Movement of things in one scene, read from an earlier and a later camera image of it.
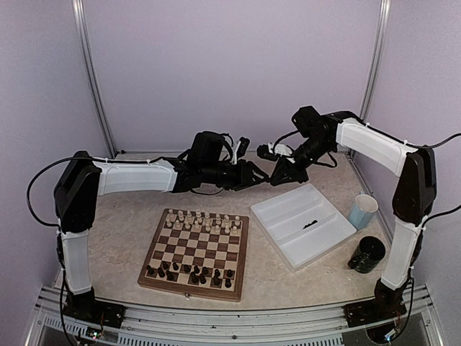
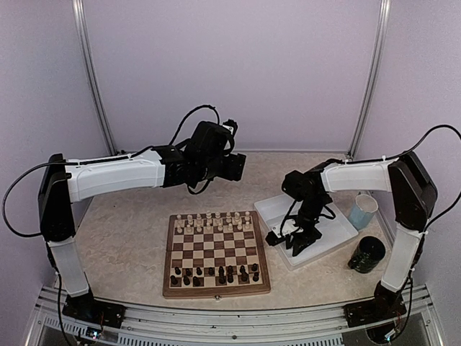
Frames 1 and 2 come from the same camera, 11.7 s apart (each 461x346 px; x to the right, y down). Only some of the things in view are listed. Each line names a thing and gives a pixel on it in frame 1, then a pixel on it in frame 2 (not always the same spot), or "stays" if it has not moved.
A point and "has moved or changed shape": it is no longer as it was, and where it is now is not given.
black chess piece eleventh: (216, 280) → (244, 275)
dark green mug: (369, 251) stays
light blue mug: (364, 207) stays
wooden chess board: (197, 253) has moved or changed shape
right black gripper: (285, 168) → (300, 239)
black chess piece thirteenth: (169, 277) → (196, 282)
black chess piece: (194, 279) → (221, 277)
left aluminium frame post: (81, 29) stays
